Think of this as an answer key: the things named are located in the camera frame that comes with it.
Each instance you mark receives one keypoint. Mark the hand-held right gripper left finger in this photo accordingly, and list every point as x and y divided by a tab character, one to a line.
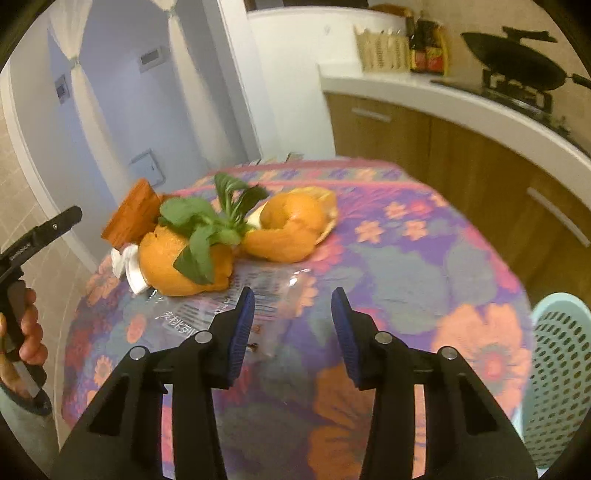
242	323

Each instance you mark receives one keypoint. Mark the dark sauce bottle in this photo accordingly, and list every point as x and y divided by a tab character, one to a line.
419	46

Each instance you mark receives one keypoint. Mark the woven cream basket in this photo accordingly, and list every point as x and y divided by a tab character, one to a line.
381	48

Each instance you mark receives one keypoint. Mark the red label sauce bottle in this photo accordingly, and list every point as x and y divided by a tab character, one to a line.
437	57

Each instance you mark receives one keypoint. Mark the green leafy vegetable scraps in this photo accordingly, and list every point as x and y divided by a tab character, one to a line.
217	230

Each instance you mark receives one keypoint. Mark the crumpled white tissue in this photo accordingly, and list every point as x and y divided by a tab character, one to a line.
134	277

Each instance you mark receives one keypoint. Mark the black wok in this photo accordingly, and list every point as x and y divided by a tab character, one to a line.
517	60

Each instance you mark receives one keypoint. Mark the round orange peel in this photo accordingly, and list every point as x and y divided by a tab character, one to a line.
161	263

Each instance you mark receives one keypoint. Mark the black gas stove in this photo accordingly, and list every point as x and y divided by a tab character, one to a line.
517	99

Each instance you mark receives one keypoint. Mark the large curled orange peel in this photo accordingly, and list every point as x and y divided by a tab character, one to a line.
286	217

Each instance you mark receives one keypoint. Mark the person's left forearm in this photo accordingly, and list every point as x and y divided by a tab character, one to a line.
27	429

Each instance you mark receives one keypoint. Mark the small wall control panel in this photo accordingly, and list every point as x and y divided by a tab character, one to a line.
152	57

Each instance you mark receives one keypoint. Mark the floral tablecloth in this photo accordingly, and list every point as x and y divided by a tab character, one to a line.
406	277

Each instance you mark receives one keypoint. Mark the clear plastic wrapper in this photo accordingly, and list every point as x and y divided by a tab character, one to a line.
268	295

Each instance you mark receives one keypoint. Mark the person's left hand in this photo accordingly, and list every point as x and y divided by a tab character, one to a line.
33	337

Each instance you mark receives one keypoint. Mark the white wall box cover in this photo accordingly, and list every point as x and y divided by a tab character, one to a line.
147	167

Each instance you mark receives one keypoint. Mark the white tied curtain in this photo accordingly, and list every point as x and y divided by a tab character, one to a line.
189	69
83	92

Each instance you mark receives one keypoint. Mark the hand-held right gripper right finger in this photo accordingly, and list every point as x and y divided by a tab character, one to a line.
344	327

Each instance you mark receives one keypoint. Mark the orange paper cup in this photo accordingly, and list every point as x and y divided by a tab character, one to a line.
131	212

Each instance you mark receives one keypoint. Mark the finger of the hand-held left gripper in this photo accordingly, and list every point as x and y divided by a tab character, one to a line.
57	224

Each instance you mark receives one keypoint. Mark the light blue plastic basket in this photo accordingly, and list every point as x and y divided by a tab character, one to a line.
558	369

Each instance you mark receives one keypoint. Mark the wooden kitchen cabinet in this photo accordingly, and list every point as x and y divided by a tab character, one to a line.
461	157

